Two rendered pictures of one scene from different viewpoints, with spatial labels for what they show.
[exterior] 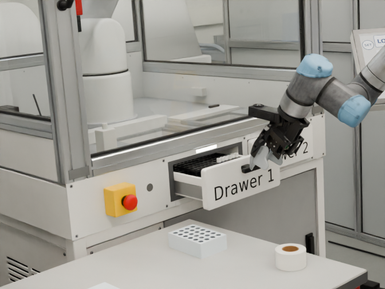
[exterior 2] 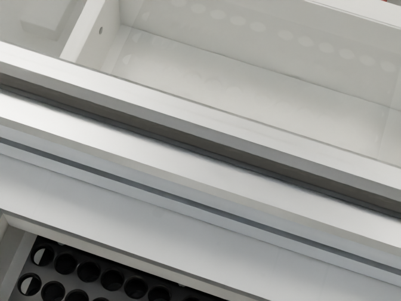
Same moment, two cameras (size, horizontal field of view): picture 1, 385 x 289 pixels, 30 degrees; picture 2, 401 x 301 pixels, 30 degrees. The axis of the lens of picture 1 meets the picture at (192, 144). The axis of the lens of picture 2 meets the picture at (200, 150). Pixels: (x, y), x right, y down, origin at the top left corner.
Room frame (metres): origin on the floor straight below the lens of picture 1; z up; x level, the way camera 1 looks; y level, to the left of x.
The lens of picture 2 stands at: (2.10, 0.10, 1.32)
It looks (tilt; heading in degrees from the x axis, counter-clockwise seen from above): 65 degrees down; 234
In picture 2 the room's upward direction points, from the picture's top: 7 degrees clockwise
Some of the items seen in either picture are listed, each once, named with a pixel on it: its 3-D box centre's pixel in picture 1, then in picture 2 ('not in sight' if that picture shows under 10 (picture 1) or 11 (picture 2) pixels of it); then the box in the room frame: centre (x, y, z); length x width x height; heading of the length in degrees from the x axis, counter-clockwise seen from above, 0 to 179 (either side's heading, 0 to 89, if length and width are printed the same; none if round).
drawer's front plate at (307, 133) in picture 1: (282, 148); not in sight; (2.19, -0.28, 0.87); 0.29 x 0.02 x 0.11; 132
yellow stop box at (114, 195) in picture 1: (121, 199); not in sight; (1.75, 0.19, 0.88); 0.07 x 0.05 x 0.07; 132
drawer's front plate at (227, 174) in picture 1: (242, 177); not in sight; (1.89, -0.13, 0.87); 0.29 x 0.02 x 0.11; 132
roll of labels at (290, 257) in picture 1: (290, 257); not in sight; (1.53, -0.20, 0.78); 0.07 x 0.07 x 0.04
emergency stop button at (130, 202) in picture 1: (129, 202); not in sight; (1.73, 0.17, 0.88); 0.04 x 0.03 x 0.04; 132
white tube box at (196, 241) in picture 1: (197, 241); not in sight; (1.68, 0.00, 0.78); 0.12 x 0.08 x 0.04; 40
